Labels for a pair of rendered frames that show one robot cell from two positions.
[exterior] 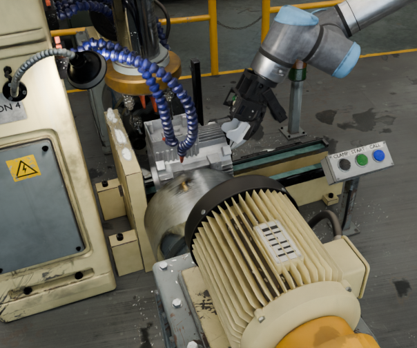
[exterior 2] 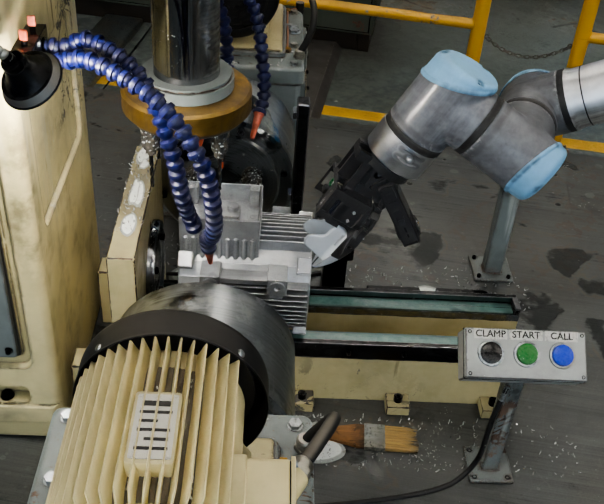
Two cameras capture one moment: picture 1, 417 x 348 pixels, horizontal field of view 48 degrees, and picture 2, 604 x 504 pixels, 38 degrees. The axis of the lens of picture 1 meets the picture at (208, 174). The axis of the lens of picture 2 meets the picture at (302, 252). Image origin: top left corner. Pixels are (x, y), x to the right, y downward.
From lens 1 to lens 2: 0.31 m
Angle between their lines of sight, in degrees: 11
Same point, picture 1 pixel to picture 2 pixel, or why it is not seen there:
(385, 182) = not seen: outside the picture
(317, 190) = (470, 386)
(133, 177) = (119, 264)
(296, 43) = (443, 119)
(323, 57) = (488, 155)
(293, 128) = (491, 264)
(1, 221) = not seen: outside the picture
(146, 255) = not seen: hidden behind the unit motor
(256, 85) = (369, 171)
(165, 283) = (54, 443)
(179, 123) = (247, 199)
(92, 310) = (12, 456)
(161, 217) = not seen: hidden behind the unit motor
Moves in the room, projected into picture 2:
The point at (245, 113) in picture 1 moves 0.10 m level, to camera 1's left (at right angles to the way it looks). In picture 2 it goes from (340, 213) to (272, 198)
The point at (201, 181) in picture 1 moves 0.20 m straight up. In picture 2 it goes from (208, 303) to (208, 168)
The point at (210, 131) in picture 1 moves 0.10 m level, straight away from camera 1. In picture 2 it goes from (292, 227) to (311, 193)
